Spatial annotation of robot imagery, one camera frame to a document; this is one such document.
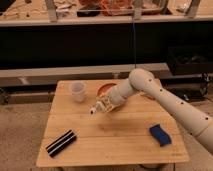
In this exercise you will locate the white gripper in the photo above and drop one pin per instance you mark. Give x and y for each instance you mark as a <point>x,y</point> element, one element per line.
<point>108,106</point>

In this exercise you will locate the clear plastic bottle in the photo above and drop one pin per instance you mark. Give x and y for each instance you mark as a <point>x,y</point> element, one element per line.
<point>94,108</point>

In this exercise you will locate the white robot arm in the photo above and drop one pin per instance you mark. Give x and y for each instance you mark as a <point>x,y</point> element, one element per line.
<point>195,121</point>

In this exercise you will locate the orange bowl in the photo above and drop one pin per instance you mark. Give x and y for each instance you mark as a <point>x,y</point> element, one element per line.
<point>104,88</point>

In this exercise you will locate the translucent plastic cup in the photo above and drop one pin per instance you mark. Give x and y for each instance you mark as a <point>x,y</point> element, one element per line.
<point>77,91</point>

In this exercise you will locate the orange carrot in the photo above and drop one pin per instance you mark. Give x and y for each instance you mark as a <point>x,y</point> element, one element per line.
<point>147,96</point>

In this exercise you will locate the wooden table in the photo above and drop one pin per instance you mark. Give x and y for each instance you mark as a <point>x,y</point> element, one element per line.
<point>121,137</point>

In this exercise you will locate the black white striped block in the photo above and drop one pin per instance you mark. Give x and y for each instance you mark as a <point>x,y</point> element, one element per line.
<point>61,143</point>

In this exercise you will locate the blue sponge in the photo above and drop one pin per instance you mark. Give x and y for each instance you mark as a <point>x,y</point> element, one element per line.
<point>160,135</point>

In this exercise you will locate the black bin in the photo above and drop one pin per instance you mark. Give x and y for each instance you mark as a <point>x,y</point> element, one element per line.
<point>187,60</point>

